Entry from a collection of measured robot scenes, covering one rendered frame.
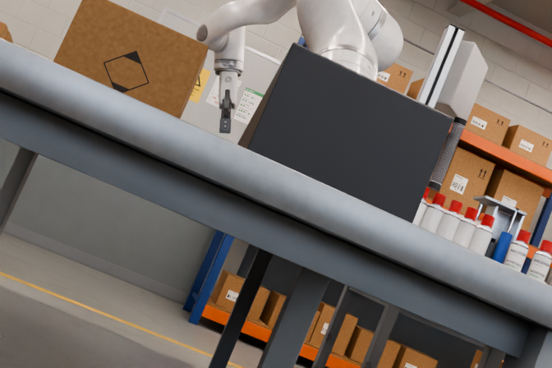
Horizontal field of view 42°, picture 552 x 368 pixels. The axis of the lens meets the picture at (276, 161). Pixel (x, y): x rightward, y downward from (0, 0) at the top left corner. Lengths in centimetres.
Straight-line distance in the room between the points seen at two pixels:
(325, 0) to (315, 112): 37
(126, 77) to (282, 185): 103
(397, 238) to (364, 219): 4
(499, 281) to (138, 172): 37
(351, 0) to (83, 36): 64
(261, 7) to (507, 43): 551
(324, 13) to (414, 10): 568
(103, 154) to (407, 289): 34
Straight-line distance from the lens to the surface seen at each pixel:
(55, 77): 68
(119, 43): 169
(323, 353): 390
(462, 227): 216
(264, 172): 68
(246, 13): 201
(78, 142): 72
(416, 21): 701
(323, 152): 104
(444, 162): 205
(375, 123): 106
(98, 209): 632
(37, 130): 73
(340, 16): 134
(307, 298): 146
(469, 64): 206
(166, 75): 168
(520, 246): 222
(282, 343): 146
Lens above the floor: 76
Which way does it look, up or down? 6 degrees up
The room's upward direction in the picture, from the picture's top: 23 degrees clockwise
